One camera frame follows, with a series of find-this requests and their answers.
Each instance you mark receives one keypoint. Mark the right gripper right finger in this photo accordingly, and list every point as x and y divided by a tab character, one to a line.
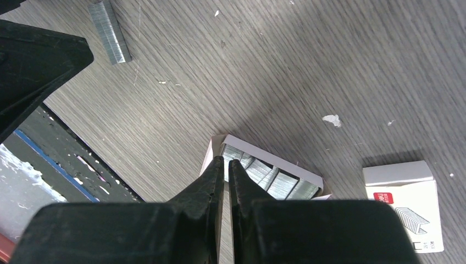
267	230

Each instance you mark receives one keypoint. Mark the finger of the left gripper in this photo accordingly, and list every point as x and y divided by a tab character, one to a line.
34	63

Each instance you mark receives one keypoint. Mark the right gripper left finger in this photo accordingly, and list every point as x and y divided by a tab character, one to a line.
185	229

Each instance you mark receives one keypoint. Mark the staple tray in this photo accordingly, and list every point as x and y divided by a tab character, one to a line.
279	178

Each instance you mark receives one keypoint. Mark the white staple box sleeve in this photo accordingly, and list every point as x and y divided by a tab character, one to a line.
411	190

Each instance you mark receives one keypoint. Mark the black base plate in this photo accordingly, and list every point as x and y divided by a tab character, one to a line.
66	163

